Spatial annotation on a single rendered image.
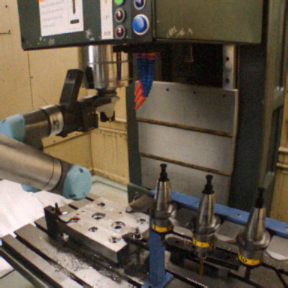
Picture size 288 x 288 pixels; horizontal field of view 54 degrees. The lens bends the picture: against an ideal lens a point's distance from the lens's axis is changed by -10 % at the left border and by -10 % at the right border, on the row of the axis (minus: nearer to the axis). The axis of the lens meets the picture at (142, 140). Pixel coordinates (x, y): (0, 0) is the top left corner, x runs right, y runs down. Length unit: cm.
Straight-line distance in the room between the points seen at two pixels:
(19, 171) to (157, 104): 88
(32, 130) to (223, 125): 74
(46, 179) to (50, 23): 36
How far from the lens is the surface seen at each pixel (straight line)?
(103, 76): 81
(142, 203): 73
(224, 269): 97
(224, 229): 64
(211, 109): 119
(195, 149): 127
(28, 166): 55
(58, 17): 71
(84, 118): 80
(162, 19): 54
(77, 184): 62
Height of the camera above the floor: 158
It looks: 18 degrees down
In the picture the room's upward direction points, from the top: 2 degrees counter-clockwise
